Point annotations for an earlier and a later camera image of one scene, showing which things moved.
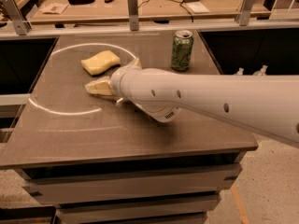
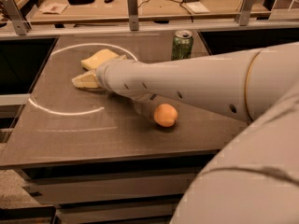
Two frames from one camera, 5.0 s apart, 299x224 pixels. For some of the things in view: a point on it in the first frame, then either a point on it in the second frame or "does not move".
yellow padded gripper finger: (135, 64) -> (123, 57)
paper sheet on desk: (54, 7) does not move
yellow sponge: (100, 63) does not move
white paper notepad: (197, 7) does not move
